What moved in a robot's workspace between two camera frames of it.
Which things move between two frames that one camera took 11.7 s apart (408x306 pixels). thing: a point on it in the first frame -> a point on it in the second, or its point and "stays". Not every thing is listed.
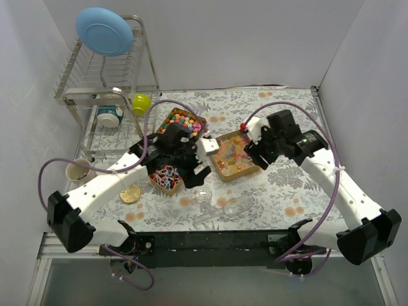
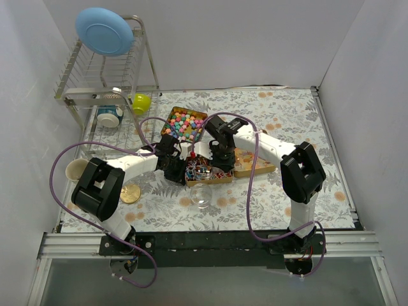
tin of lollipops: [167, 179] -> [198, 171]
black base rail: [200, 248] stays
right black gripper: [259, 148] -> [222, 160]
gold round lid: [131, 194] stays
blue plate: [104, 32] stays
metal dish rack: [110, 98] stays
